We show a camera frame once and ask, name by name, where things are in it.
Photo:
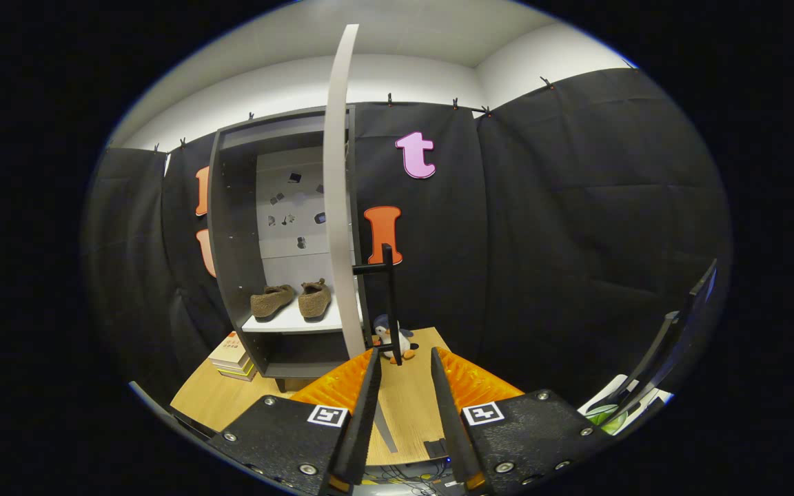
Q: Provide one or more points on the white cabinet shelf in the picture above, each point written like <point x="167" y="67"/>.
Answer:
<point x="287" y="322"/>

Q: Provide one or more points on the penguin plush toy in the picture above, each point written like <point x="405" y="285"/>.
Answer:
<point x="378" y="324"/>

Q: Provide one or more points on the brown fuzzy shoe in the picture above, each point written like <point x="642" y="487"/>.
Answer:
<point x="314" y="300"/>
<point x="271" y="302"/>

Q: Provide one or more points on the beige orange cover book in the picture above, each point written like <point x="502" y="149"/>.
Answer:
<point x="229" y="349"/>

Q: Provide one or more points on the green glass bowl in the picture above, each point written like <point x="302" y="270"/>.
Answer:
<point x="604" y="417"/>

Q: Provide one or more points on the yellow edged book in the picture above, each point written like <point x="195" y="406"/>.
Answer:
<point x="242" y="372"/>

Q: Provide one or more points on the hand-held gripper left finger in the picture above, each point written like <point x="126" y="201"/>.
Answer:
<point x="362" y="427"/>

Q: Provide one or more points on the grey shoe cabinet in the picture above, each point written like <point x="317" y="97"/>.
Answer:
<point x="228" y="227"/>

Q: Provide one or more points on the black backdrop cloth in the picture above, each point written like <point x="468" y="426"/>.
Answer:
<point x="576" y="241"/>

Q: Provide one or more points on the white side table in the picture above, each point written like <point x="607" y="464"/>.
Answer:
<point x="597" y="403"/>

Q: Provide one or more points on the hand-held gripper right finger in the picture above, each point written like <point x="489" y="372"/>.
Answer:
<point x="449" y="427"/>

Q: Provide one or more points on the row of black cloth clips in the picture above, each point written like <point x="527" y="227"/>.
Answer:
<point x="390" y="98"/>

